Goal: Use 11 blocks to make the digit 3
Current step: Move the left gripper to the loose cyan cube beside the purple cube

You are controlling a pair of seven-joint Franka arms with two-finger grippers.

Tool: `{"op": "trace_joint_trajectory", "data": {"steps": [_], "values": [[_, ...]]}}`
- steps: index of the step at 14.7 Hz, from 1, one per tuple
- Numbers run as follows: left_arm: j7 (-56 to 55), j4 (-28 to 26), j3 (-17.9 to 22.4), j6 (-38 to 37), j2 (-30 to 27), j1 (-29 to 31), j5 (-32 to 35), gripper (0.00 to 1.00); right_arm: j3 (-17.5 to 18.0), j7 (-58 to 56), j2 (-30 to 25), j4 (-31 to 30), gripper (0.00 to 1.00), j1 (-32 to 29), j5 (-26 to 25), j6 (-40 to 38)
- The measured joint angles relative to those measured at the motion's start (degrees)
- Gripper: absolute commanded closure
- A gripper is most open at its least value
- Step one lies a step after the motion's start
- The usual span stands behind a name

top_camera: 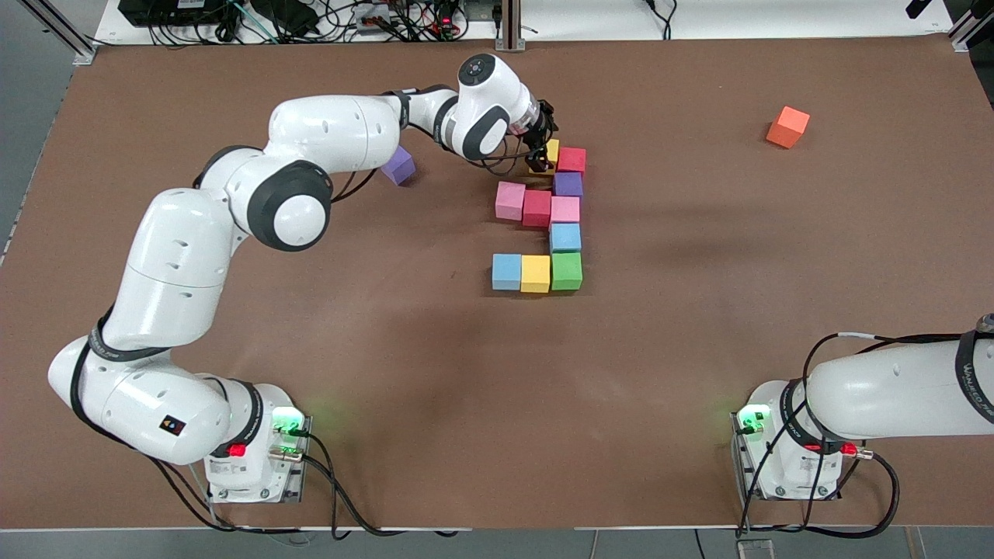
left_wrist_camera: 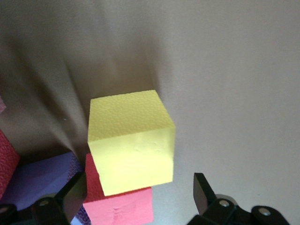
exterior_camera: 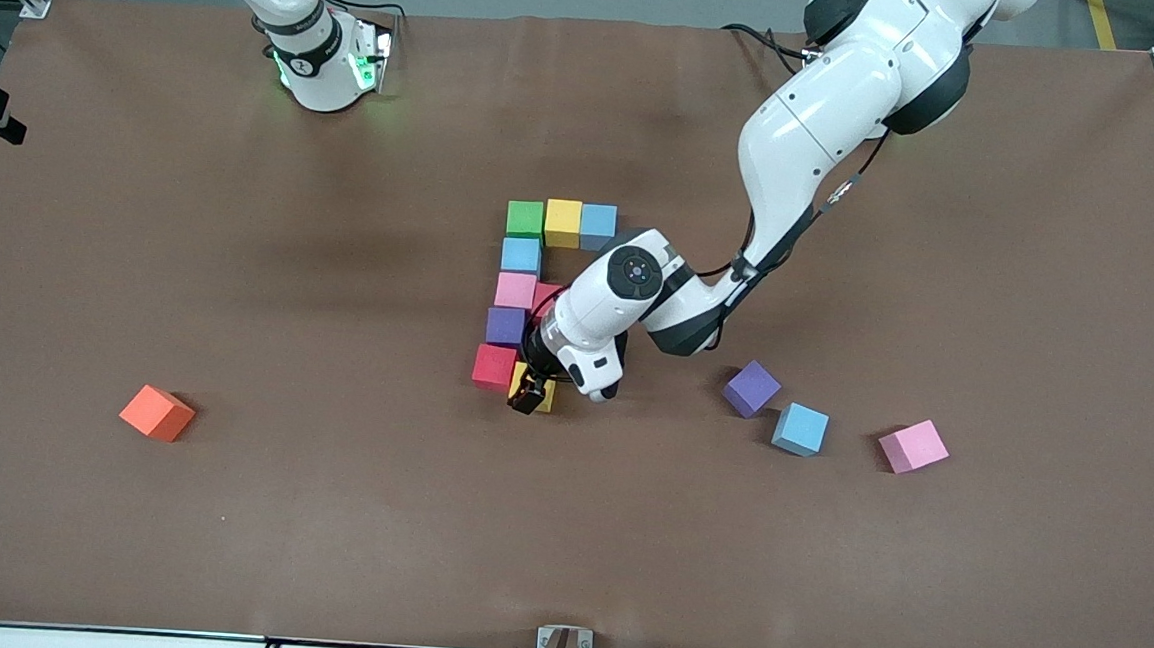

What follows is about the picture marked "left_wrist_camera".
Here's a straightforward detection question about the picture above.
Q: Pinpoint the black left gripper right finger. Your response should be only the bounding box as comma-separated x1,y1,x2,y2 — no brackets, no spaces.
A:
188,172,288,225

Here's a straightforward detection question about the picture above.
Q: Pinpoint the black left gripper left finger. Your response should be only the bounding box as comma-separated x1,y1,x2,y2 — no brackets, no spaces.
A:
0,172,89,225

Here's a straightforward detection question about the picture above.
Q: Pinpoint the purple foam cube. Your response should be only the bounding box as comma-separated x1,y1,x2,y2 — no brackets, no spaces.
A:
0,151,91,225

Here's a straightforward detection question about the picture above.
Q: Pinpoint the red foam cube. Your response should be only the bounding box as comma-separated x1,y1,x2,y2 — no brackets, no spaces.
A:
0,130,21,200
82,153,155,225

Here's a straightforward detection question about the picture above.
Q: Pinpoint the yellow foam cube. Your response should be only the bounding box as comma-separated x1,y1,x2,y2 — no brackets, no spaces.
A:
88,89,176,197

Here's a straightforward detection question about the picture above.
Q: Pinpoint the brown table cover sheet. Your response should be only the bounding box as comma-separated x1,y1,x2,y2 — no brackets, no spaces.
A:
0,0,300,225

